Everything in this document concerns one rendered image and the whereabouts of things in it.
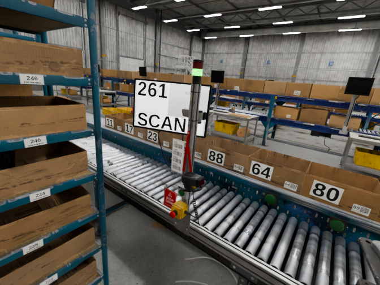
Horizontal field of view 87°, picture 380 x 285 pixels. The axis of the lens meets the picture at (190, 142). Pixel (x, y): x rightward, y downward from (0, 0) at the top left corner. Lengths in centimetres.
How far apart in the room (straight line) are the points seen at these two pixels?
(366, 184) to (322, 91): 433
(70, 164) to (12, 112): 27
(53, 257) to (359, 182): 184
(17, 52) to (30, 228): 62
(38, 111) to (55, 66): 17
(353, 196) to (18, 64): 168
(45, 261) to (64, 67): 78
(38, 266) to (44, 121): 60
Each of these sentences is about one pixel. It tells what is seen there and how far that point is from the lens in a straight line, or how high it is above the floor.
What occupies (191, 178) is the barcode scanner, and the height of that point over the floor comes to 108.
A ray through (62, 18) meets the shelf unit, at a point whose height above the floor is 172.
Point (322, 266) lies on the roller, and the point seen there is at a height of 75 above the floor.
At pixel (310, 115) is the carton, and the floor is 99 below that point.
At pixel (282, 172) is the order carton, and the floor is 101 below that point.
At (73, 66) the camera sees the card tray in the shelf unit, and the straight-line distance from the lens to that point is 89.
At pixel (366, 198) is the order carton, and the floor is 101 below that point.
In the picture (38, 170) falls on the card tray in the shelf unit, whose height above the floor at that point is 121.
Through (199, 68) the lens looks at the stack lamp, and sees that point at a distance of 102.
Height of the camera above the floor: 157
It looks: 17 degrees down
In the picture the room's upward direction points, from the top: 5 degrees clockwise
